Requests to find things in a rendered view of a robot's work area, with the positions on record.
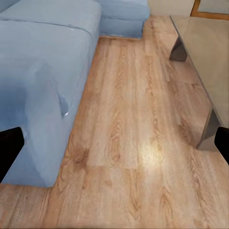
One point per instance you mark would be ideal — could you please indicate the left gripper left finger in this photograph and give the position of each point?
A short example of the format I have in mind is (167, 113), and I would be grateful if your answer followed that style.
(11, 143)

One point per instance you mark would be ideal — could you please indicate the coffee table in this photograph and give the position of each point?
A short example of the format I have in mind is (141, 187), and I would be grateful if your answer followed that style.
(206, 42)

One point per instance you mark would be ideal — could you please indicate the sofa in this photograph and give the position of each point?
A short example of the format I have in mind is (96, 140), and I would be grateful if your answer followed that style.
(46, 51)

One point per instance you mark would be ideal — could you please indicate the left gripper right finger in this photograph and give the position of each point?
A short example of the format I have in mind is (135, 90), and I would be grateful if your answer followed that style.
(222, 142)

